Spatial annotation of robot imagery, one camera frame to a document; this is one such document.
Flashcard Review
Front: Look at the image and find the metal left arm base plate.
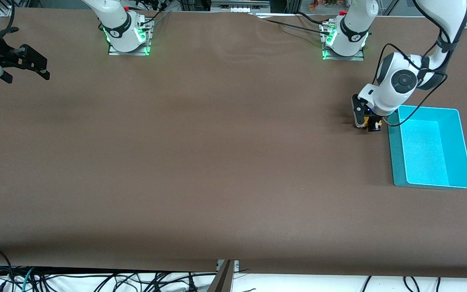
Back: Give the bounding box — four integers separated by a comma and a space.
322, 22, 365, 62

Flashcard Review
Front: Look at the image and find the brown table cover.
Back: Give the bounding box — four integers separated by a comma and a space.
0, 8, 467, 279

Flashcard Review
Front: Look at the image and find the teal plastic bin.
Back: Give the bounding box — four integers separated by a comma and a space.
387, 105, 467, 190

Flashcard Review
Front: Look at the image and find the metal table bracket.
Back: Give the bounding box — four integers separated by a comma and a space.
207, 260, 240, 292

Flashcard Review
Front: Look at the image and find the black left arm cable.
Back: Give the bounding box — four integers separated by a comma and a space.
373, 42, 449, 127

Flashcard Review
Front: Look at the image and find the teal floor cable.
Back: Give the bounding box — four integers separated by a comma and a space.
21, 266, 36, 292

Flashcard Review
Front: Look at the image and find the black cable across table edge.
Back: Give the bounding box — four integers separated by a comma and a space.
254, 11, 332, 36

